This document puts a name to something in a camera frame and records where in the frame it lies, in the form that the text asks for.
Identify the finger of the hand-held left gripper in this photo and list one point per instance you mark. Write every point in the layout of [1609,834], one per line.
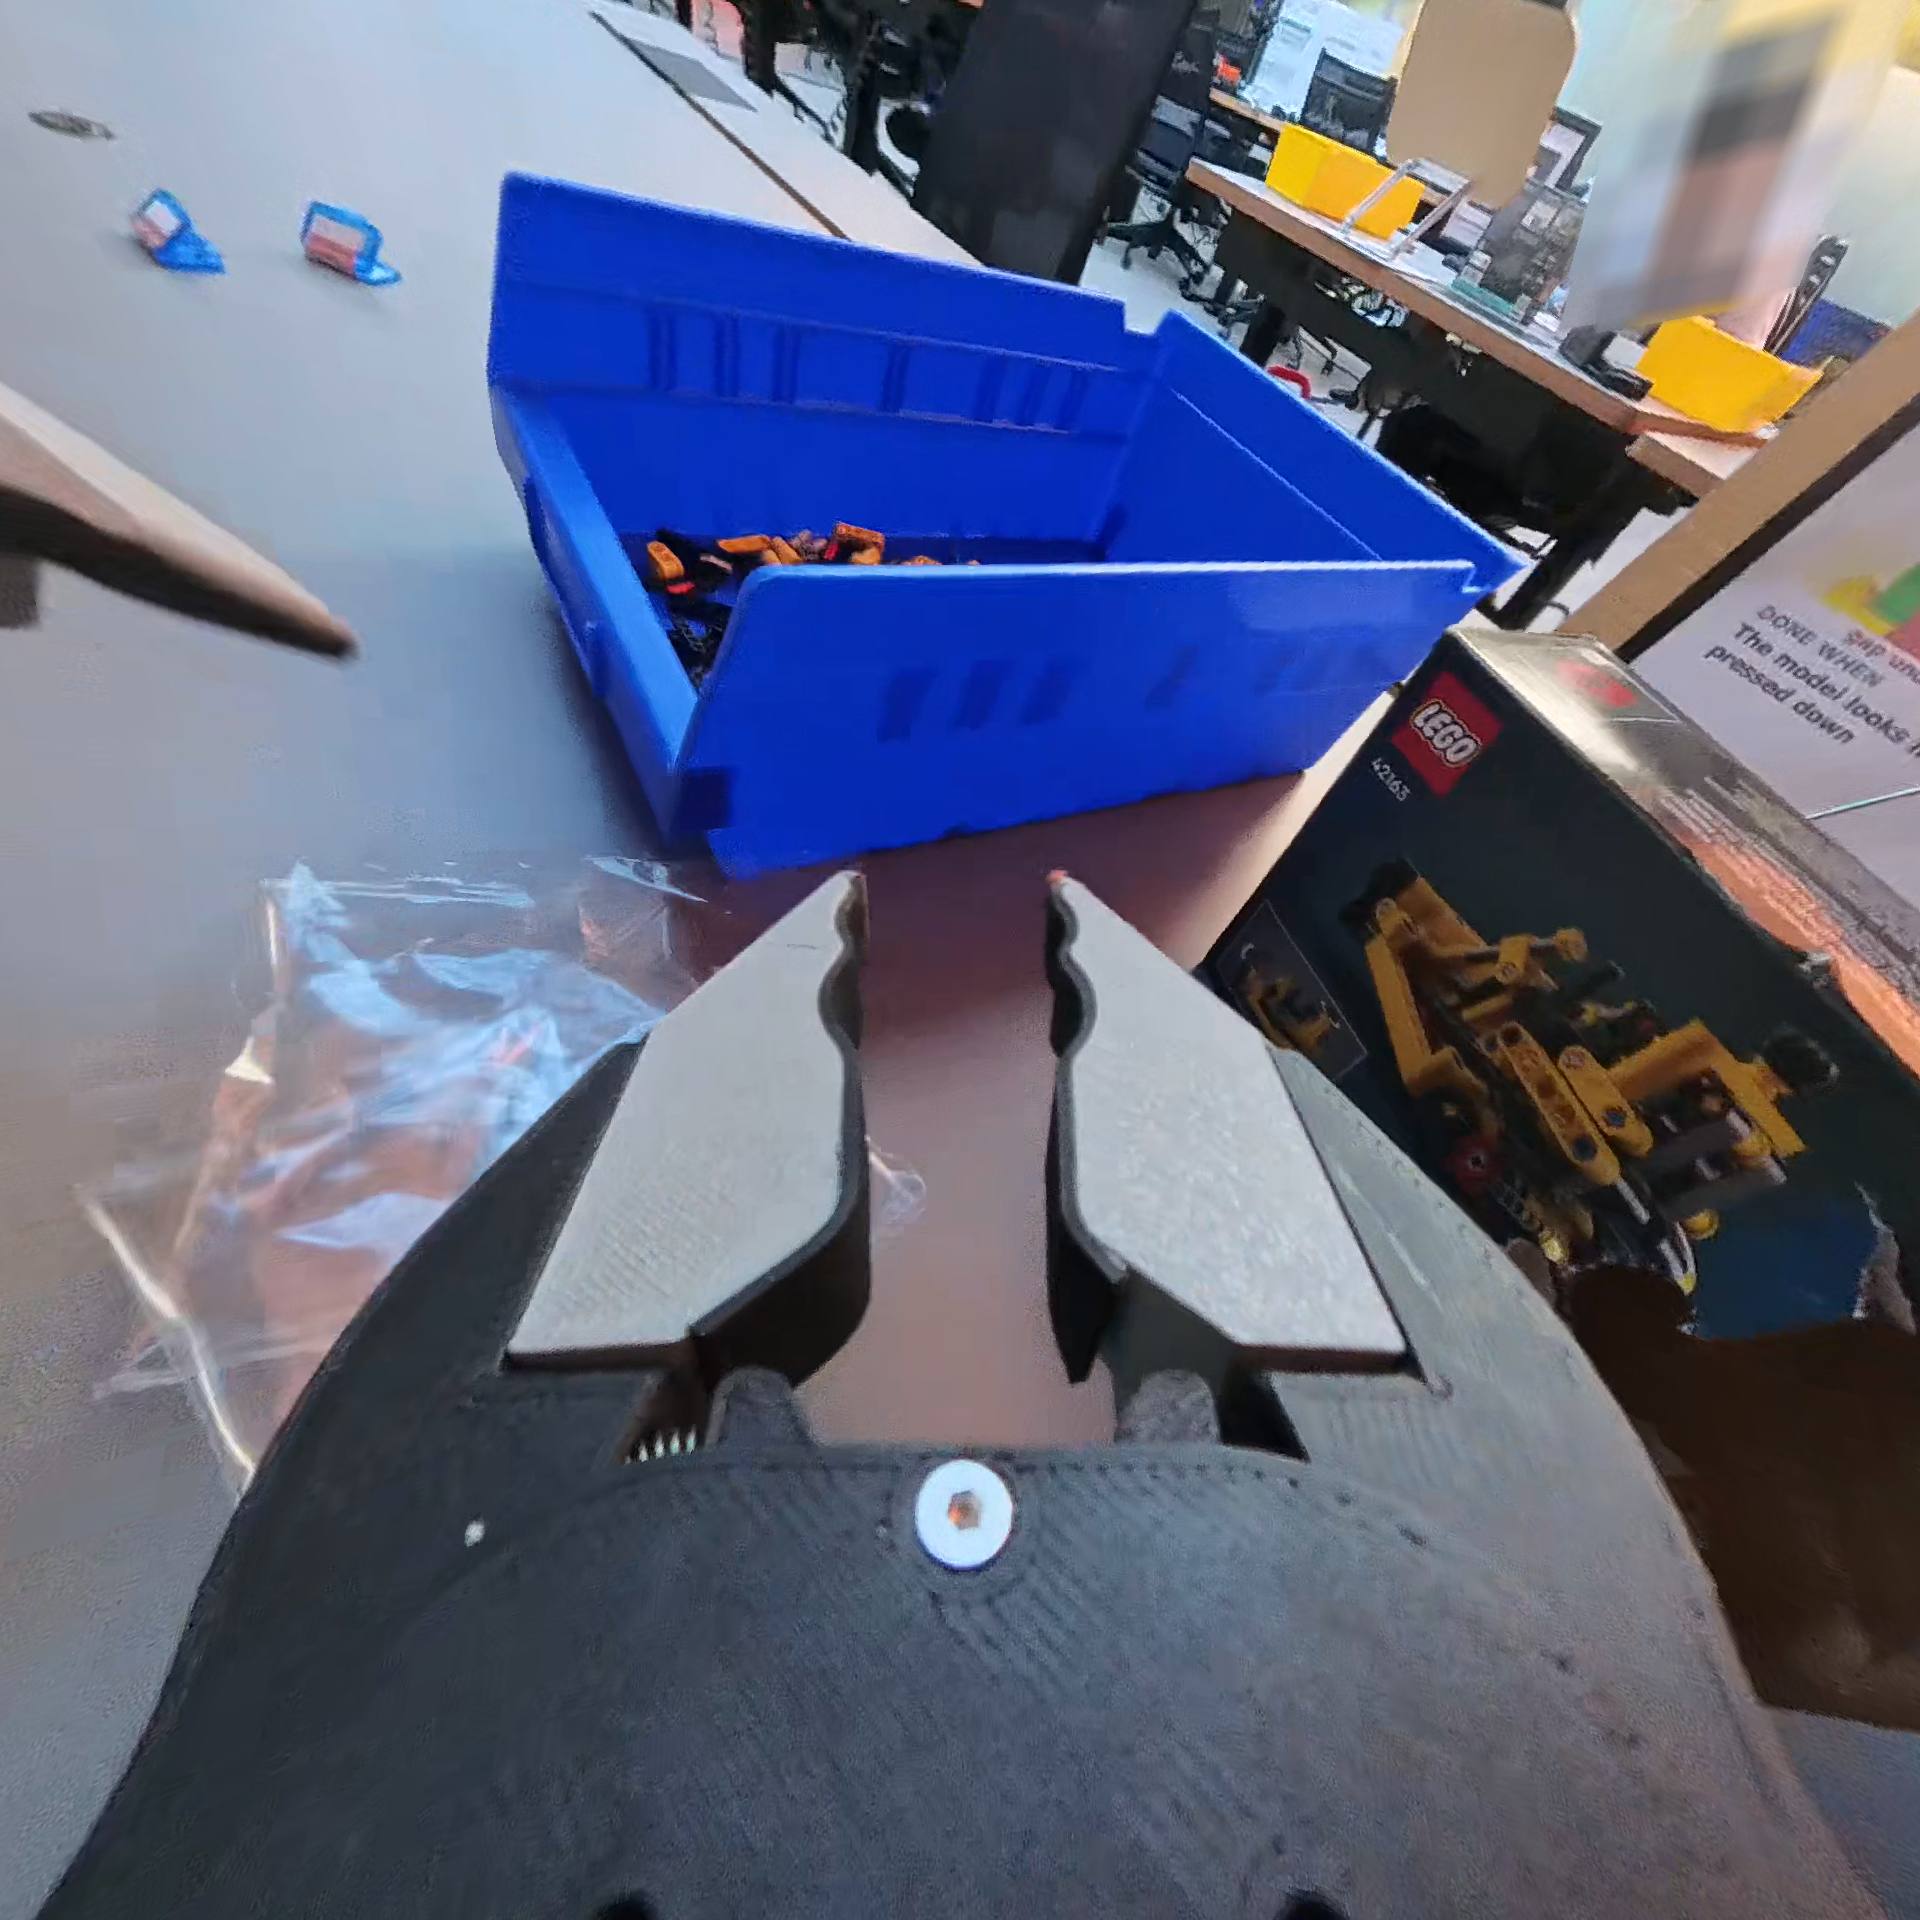
[137,523]

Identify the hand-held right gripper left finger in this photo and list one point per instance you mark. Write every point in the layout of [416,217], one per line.
[706,1141]

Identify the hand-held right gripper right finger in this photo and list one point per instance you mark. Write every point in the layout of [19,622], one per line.
[1198,1155]

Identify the lego set cardboard box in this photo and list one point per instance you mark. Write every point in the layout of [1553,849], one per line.
[1576,974]

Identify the pile of loose lego pieces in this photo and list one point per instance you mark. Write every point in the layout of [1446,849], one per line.
[751,549]

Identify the small blue tag holder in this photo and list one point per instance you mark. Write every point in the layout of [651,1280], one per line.
[172,231]
[344,240]

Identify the empty clear plastic bag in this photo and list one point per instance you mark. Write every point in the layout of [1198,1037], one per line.
[378,1051]

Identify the round desk grommet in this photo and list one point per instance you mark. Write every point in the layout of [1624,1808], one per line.
[71,126]

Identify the blue plastic bin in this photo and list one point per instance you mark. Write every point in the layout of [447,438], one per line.
[1053,703]

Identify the cardboard instruction board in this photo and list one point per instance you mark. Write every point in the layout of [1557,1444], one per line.
[1801,646]

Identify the wooden background desk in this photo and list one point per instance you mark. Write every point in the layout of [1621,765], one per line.
[1440,316]

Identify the yellow plastic bin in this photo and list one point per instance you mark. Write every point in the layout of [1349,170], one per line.
[1336,178]
[1725,377]

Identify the black office chair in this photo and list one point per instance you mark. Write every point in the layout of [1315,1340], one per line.
[1053,137]

